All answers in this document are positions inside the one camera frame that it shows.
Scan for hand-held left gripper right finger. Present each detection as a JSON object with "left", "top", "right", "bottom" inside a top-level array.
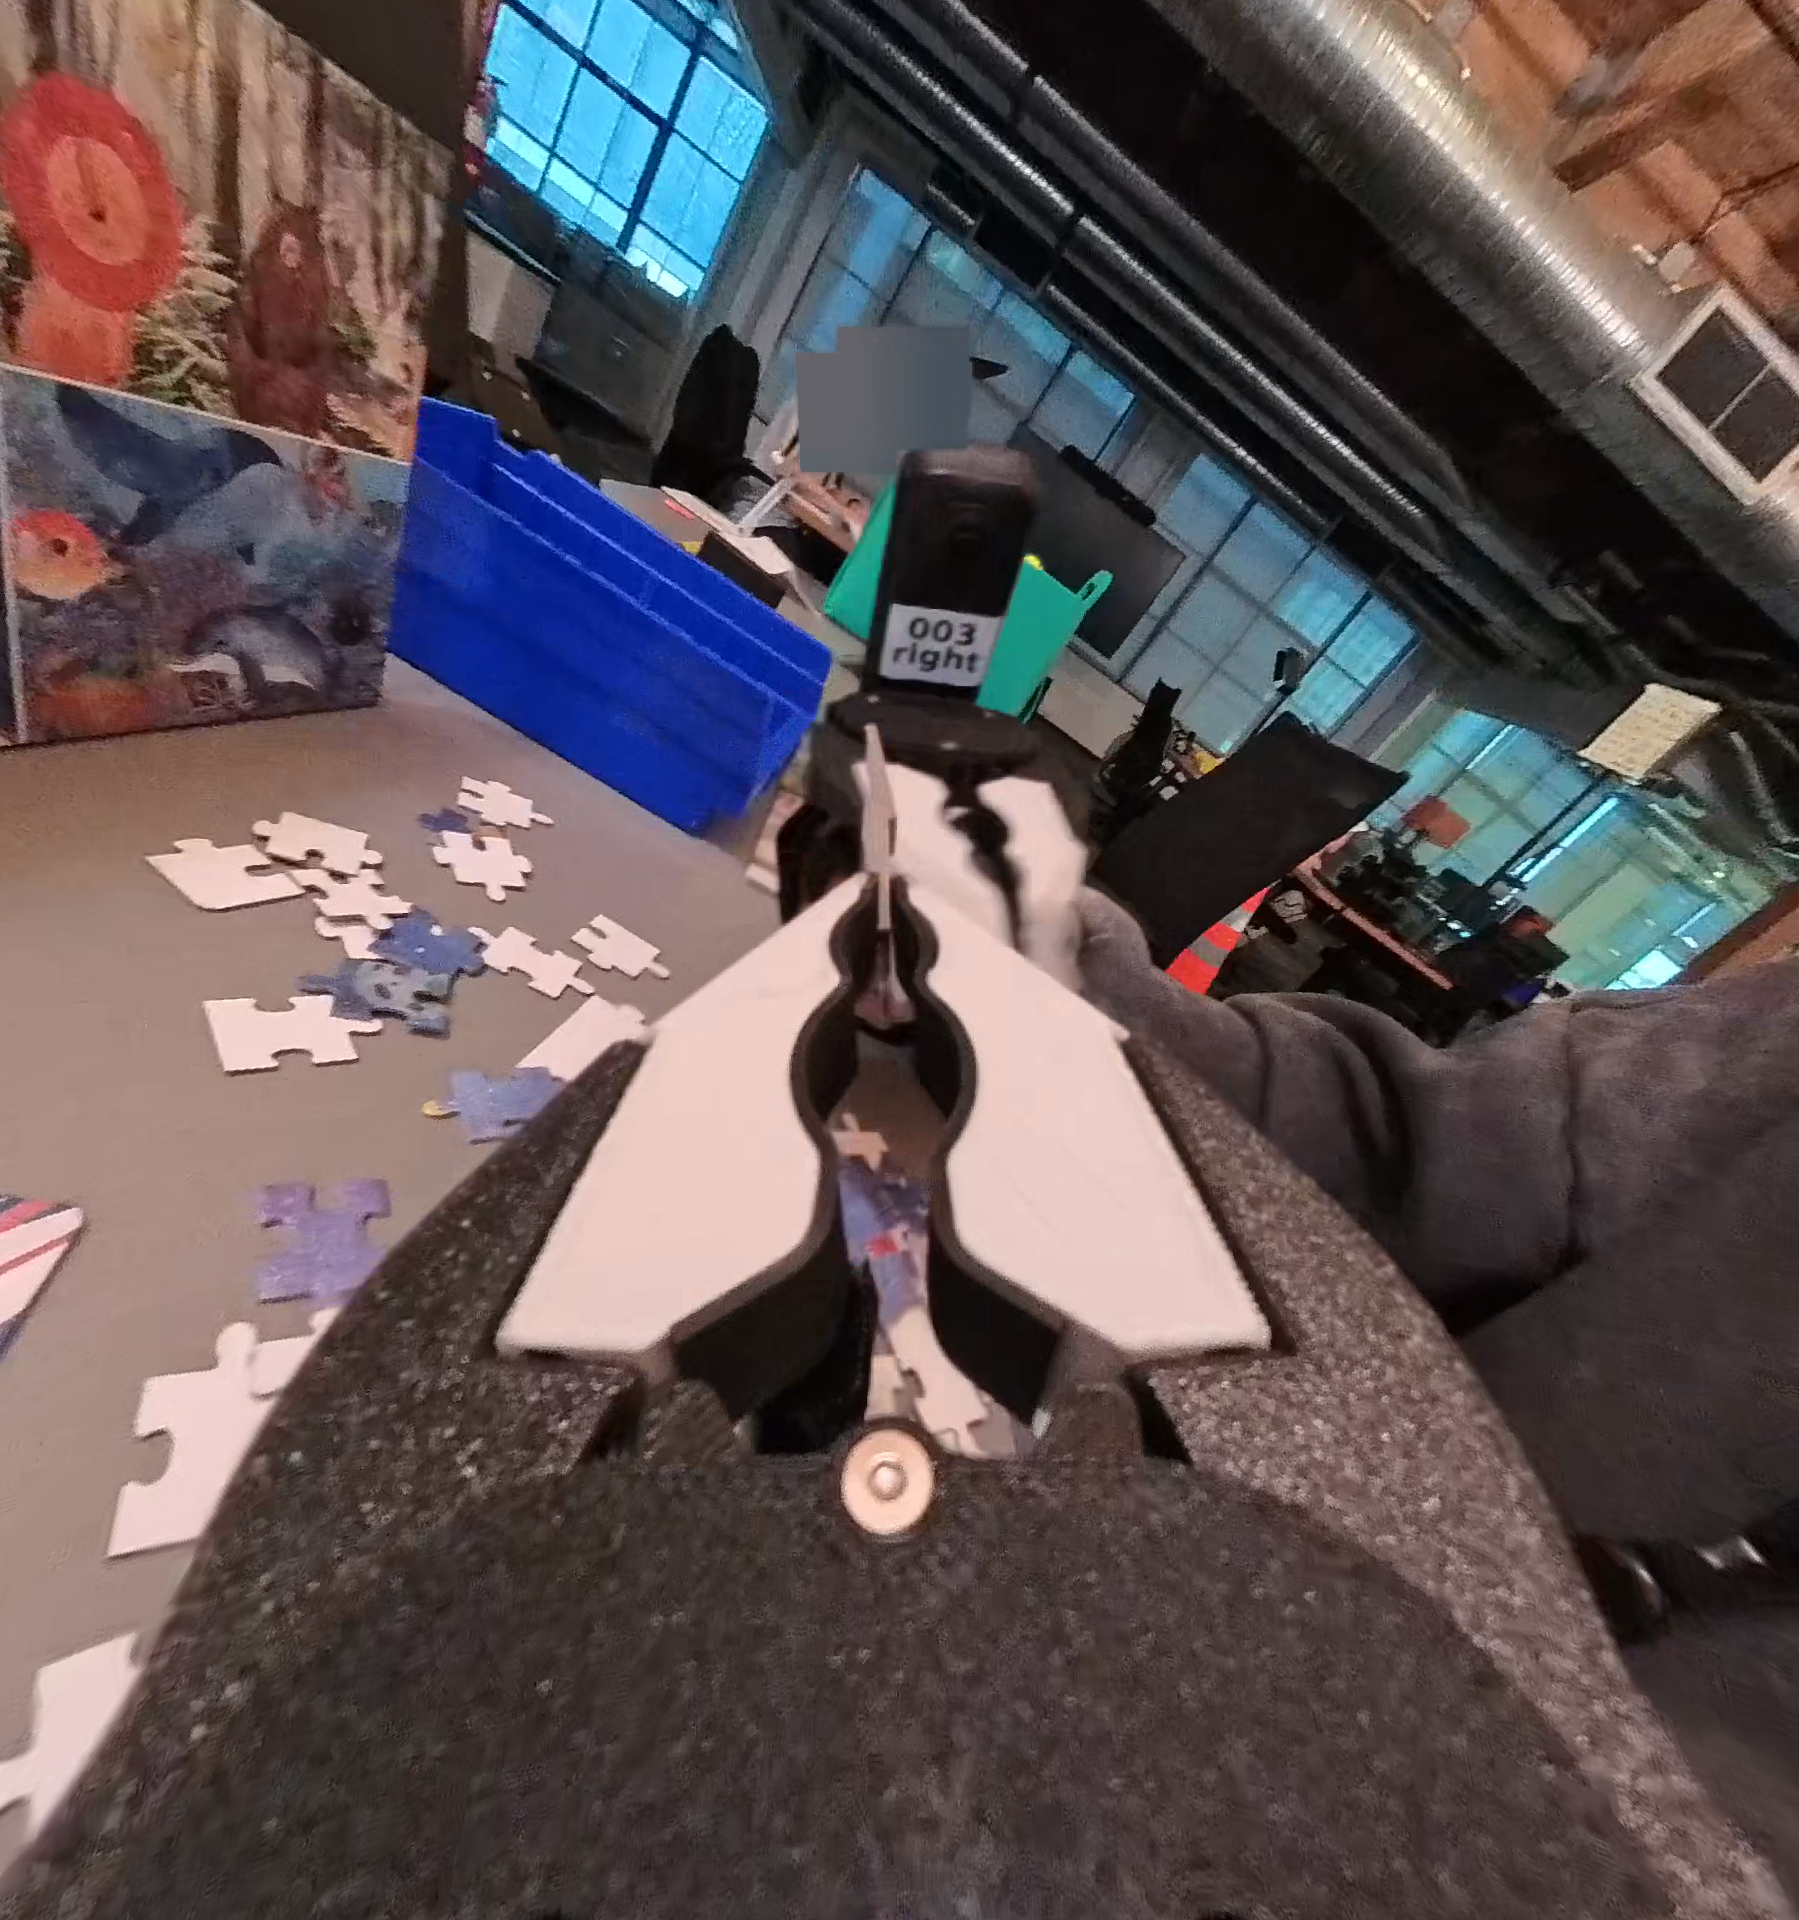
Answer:
[{"left": 911, "top": 882, "right": 1277, "bottom": 1366}]

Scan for purple print puzzle piece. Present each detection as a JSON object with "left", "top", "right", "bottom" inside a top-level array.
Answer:
[
  {"left": 422, "top": 1065, "right": 568, "bottom": 1144},
  {"left": 251, "top": 1177, "right": 393, "bottom": 1308}
]

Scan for blue star print puzzle piece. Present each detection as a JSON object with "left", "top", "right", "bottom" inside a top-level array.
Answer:
[{"left": 371, "top": 906, "right": 487, "bottom": 985}]

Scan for black ceiling pipes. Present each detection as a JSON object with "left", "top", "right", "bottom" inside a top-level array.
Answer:
[{"left": 780, "top": 0, "right": 1456, "bottom": 587}]

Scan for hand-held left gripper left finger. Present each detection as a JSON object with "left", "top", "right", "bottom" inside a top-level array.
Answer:
[{"left": 494, "top": 882, "right": 862, "bottom": 1366}]

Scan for orange traffic cone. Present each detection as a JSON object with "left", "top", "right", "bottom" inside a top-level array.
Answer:
[{"left": 1165, "top": 886, "right": 1277, "bottom": 994}]

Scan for thin puzzle piece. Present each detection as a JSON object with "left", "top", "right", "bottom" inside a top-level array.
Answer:
[{"left": 857, "top": 723, "right": 908, "bottom": 1030}]

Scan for large window wall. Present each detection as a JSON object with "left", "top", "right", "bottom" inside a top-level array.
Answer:
[{"left": 780, "top": 164, "right": 1793, "bottom": 999}]

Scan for grey crater print puzzle piece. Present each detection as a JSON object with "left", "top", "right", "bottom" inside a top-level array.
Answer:
[{"left": 296, "top": 958, "right": 454, "bottom": 1036}]

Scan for white vent grille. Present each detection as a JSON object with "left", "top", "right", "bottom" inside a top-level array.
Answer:
[{"left": 1632, "top": 290, "right": 1799, "bottom": 485}]

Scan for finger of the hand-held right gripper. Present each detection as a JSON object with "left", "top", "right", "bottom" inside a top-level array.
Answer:
[
  {"left": 1010, "top": 783, "right": 1092, "bottom": 991},
  {"left": 897, "top": 778, "right": 998, "bottom": 934}
]

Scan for blue paned window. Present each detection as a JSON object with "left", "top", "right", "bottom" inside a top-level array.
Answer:
[{"left": 477, "top": 0, "right": 775, "bottom": 302}]

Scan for forest flower picture box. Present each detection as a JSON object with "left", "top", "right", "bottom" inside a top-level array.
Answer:
[{"left": 0, "top": 0, "right": 459, "bottom": 459}]

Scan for silver air duct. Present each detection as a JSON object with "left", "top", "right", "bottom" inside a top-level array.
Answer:
[{"left": 1139, "top": 0, "right": 1799, "bottom": 663}]

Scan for cluttered workbench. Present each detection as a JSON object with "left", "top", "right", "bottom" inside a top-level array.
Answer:
[{"left": 1289, "top": 842, "right": 1568, "bottom": 1036}]

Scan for blue plastic bin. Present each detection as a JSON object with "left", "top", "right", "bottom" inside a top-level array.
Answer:
[{"left": 389, "top": 398, "right": 833, "bottom": 835}]

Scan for dark office chair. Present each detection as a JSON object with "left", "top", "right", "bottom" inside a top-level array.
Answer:
[{"left": 659, "top": 323, "right": 762, "bottom": 505}]

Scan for black monitor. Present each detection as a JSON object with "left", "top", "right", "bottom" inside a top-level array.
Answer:
[{"left": 1008, "top": 432, "right": 1190, "bottom": 663}]

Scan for teal plastic holder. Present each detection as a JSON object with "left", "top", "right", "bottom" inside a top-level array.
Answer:
[{"left": 825, "top": 471, "right": 1117, "bottom": 726}]

